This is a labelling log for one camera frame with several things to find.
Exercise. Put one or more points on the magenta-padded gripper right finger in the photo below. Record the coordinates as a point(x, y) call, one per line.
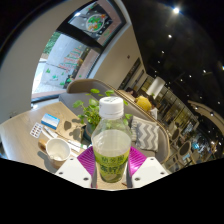
point(149, 168)

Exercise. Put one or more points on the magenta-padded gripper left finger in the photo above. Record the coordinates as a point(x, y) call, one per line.
point(71, 168)

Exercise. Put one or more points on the clear bottle with green label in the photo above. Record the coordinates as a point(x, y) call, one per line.
point(111, 150)

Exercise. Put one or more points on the tan mug with white inside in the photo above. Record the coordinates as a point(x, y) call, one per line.
point(58, 151)

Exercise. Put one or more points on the grey white chevron cushion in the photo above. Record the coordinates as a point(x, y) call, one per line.
point(146, 135)

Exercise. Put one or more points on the group of round-backed chairs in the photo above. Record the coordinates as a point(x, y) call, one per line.
point(185, 148)

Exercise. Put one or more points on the flat blue white packet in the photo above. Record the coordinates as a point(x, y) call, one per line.
point(50, 121)

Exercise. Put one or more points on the pill blister pack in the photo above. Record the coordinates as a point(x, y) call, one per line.
point(36, 130)

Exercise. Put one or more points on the person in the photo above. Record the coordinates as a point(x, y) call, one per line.
point(143, 104)
point(154, 111)

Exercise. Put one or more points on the green potted plant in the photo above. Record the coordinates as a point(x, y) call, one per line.
point(91, 113)

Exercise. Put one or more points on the curved grey sofa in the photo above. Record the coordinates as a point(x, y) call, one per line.
point(75, 96)

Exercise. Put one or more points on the white round pillar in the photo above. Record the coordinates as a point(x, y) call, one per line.
point(155, 87)

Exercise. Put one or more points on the window with festive decals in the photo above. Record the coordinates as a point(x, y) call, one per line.
point(63, 63)

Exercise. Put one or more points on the ceiling spot lights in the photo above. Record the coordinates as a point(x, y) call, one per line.
point(175, 10)

